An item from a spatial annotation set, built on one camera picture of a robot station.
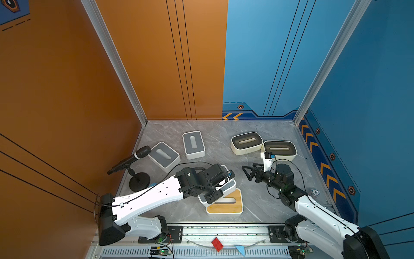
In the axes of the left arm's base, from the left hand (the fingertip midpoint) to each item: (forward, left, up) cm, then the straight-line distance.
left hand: (218, 188), depth 71 cm
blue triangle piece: (-21, -10, -14) cm, 27 cm away
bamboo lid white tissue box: (-4, -6, -11) cm, 13 cm away
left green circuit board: (-22, +26, -18) cm, 38 cm away
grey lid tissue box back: (+34, +16, -14) cm, 40 cm away
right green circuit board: (-21, -35, -16) cm, 44 cm away
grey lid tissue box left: (+25, +33, -14) cm, 44 cm away
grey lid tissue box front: (0, -5, +2) cm, 6 cm away
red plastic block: (-19, 0, -14) cm, 24 cm away
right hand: (+12, -15, -2) cm, 20 cm away
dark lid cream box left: (+34, -18, -11) cm, 40 cm away
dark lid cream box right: (+33, -42, -16) cm, 56 cm away
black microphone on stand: (+10, +44, -16) cm, 48 cm away
